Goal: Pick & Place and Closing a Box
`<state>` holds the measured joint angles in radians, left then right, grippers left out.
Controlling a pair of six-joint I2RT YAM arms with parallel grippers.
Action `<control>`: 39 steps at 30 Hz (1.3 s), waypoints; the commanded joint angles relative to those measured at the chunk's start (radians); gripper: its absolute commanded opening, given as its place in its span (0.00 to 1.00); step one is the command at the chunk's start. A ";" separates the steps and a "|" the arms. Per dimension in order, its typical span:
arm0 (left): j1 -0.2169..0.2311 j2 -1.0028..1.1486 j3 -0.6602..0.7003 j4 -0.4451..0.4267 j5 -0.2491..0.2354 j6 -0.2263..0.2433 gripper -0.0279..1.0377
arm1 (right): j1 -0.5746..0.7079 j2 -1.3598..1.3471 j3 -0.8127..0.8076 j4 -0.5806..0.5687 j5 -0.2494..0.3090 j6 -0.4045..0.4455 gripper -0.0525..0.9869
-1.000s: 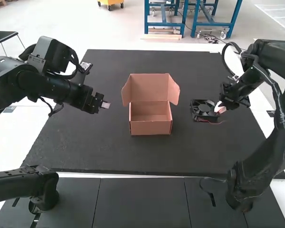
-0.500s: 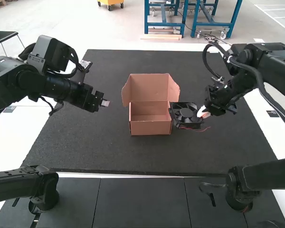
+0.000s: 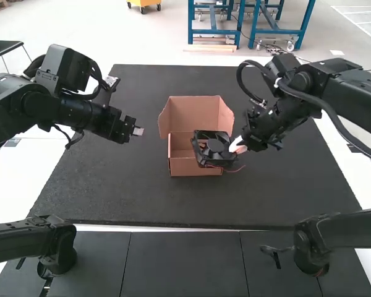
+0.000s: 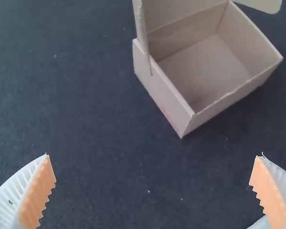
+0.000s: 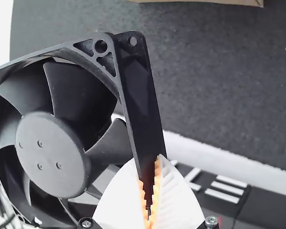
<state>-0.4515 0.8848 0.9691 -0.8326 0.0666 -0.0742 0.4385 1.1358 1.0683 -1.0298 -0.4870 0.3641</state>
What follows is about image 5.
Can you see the black mat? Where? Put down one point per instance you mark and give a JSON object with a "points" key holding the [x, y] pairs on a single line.
{"points": [[217, 83]]}

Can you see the dark base panel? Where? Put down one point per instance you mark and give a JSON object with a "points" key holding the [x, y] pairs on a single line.
{"points": [[264, 210]]}

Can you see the cardboard box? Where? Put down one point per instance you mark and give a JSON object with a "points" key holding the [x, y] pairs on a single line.
{"points": [[205, 2]]}

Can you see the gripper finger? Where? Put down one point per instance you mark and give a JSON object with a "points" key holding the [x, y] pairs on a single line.
{"points": [[120, 198], [178, 205]]}

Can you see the black square fan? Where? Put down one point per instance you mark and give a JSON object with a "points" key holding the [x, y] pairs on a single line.
{"points": [[62, 100]]}

